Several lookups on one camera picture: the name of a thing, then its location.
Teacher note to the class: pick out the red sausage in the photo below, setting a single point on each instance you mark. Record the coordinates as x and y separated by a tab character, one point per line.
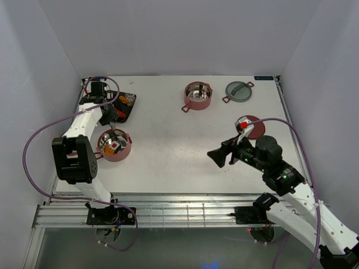
121	114

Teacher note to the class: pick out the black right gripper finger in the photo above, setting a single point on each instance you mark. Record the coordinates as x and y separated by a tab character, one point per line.
219	156
228	145

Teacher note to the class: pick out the pink steel-lined left bowl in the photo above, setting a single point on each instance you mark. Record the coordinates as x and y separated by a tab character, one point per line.
118	135

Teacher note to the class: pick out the stainless steel tongs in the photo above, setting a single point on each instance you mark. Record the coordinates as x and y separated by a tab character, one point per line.
112	125

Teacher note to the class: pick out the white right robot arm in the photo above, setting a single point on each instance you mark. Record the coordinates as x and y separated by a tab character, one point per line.
312	223

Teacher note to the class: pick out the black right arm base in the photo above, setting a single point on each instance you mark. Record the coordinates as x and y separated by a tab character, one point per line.
249	215

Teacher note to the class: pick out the grey lid with handle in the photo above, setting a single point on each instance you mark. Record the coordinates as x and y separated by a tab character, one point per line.
238	92

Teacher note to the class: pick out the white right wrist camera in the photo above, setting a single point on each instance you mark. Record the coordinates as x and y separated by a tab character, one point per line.
244	128

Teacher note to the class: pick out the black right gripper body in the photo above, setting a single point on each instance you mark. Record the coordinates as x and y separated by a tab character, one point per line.
244	153

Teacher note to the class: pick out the pink steel-lined far bowl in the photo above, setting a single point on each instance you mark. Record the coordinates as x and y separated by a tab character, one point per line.
197	96

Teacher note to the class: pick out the white red sushi piece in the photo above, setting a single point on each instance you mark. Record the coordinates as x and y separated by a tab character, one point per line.
114	145

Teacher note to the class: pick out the pink steel-lined bowl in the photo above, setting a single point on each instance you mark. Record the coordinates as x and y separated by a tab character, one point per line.
197	96
118	135

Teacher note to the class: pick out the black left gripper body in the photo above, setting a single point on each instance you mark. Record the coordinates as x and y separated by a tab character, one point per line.
109	115

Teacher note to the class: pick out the black patterned square plate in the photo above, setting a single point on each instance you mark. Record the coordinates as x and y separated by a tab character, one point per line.
126	103

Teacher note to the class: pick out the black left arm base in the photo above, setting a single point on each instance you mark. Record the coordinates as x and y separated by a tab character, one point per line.
110	216

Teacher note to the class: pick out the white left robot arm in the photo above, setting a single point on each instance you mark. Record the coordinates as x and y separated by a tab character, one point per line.
74	158

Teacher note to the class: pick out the orange fried food piece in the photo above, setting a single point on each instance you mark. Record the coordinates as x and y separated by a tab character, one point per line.
108	150

